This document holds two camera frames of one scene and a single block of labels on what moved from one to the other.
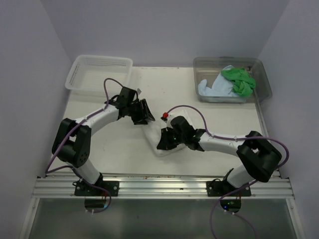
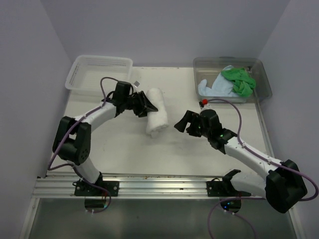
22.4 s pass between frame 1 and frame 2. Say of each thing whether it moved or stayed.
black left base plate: stayed
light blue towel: stayed
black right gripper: moved
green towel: stayed
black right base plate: stayed
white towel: moved
